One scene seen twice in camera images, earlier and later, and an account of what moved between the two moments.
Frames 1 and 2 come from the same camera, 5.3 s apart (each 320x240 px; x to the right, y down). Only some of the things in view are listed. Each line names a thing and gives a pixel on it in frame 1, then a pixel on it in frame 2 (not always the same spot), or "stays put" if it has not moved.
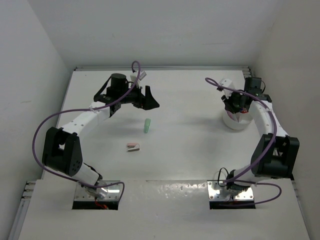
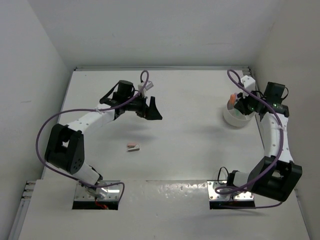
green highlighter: [147, 125] → [237, 113]
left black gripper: [149, 102] → [150, 112]
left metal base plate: [85, 193] stays put
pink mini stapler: [133, 146] stays put
